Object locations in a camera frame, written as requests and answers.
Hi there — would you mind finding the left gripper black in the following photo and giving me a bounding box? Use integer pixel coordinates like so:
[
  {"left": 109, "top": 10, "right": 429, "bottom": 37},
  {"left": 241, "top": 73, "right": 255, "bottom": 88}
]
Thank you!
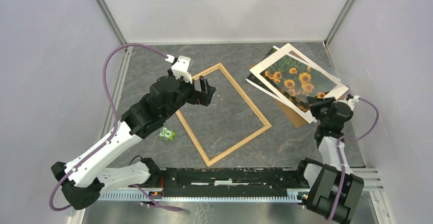
[{"left": 163, "top": 68, "right": 215, "bottom": 120}]

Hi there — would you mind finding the wooden picture frame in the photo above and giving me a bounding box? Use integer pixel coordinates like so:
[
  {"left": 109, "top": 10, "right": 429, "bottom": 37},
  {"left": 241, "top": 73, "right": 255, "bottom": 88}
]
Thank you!
[{"left": 176, "top": 63, "right": 272, "bottom": 166}]

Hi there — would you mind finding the sunflower photo white border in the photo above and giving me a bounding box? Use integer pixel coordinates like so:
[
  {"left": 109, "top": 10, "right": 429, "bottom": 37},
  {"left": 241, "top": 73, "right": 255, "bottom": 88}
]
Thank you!
[{"left": 253, "top": 43, "right": 349, "bottom": 124}]

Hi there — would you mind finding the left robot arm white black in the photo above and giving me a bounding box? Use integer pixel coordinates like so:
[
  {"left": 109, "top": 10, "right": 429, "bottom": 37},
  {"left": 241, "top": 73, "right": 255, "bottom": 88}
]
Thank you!
[{"left": 51, "top": 76, "right": 216, "bottom": 210}]

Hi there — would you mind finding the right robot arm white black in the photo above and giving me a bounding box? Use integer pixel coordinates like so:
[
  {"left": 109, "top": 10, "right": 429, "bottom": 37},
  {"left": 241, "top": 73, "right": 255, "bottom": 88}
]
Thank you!
[{"left": 295, "top": 95, "right": 364, "bottom": 223}]

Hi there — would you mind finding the brown cardboard backing board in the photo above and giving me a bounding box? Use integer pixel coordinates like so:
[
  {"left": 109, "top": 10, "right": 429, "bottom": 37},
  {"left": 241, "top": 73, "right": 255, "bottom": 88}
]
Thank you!
[{"left": 249, "top": 50, "right": 346, "bottom": 129}]

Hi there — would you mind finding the green owl number toy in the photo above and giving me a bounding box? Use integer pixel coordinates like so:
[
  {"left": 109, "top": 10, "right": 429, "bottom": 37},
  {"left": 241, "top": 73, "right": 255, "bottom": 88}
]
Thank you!
[{"left": 158, "top": 127, "right": 176, "bottom": 141}]

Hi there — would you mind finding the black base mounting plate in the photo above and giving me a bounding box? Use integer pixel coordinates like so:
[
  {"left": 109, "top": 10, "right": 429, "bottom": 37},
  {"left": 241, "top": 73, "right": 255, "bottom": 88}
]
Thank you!
[{"left": 128, "top": 167, "right": 329, "bottom": 198}]

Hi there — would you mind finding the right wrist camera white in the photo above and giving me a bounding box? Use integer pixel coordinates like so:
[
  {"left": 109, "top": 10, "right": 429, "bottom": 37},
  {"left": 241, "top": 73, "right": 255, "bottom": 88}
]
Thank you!
[{"left": 338, "top": 94, "right": 360, "bottom": 111}]

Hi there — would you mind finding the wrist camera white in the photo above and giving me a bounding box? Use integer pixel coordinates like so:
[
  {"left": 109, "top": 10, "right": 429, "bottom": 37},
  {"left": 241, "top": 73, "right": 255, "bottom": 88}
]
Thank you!
[
  {"left": 165, "top": 55, "right": 193, "bottom": 84},
  {"left": 338, "top": 94, "right": 360, "bottom": 111}
]

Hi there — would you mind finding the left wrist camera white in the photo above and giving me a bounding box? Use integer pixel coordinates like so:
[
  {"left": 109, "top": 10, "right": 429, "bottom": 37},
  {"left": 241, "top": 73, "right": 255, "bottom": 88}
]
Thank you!
[{"left": 165, "top": 55, "right": 193, "bottom": 84}]

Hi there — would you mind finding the right aluminium corner post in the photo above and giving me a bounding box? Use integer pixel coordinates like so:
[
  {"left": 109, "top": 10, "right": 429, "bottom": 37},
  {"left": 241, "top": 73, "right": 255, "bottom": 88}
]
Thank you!
[{"left": 323, "top": 0, "right": 356, "bottom": 47}]

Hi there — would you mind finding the aluminium corner post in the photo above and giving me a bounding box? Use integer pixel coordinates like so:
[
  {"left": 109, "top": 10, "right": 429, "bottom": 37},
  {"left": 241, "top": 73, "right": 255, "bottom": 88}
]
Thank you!
[
  {"left": 95, "top": 0, "right": 127, "bottom": 45},
  {"left": 323, "top": 0, "right": 356, "bottom": 47}
]

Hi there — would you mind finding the toothed aluminium rail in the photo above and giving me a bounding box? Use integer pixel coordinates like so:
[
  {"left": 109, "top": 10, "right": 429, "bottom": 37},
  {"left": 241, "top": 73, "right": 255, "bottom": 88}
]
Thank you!
[{"left": 98, "top": 188, "right": 302, "bottom": 204}]

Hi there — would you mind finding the left aluminium corner post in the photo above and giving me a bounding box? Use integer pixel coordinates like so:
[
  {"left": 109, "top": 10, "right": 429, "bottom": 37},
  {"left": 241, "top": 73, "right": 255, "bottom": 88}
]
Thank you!
[{"left": 95, "top": 0, "right": 127, "bottom": 45}]

